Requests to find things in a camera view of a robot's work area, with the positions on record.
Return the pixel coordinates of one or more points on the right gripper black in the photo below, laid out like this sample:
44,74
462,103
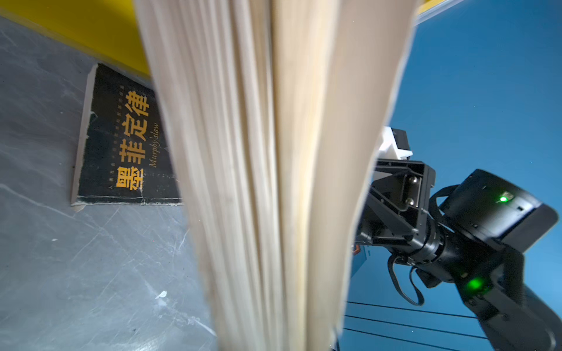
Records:
396,216

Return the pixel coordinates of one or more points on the navy book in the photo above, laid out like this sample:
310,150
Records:
274,113

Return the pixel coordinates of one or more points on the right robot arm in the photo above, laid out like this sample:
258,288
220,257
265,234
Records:
473,235

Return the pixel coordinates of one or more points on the yellow pink blue bookshelf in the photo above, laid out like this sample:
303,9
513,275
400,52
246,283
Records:
114,30

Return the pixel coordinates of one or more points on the black book orange title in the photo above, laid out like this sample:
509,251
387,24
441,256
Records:
122,155

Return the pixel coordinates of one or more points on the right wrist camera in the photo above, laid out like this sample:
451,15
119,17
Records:
395,145

